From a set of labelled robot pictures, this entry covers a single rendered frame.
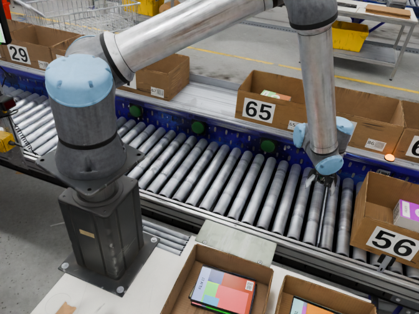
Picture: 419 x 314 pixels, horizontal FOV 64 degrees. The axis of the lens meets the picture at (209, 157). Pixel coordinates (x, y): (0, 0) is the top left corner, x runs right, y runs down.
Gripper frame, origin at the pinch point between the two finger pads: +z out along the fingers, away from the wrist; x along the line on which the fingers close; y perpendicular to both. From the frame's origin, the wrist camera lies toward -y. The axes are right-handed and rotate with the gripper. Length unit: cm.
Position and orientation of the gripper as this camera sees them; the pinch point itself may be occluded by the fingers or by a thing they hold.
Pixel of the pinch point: (318, 189)
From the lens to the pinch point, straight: 157.5
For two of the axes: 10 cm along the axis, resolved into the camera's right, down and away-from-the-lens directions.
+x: 9.3, 2.6, -2.6
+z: -0.6, 7.9, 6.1
